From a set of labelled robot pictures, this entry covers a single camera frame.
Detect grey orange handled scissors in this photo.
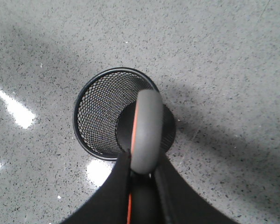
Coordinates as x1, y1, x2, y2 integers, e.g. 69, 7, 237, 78
127, 90, 163, 224

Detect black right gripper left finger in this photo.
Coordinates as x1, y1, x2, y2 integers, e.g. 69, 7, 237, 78
62, 152, 131, 224

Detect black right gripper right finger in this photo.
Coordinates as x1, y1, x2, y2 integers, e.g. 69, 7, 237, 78
154, 153, 236, 224

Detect black mesh pen bucket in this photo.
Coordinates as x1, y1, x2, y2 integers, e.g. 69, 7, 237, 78
72, 67, 177, 161

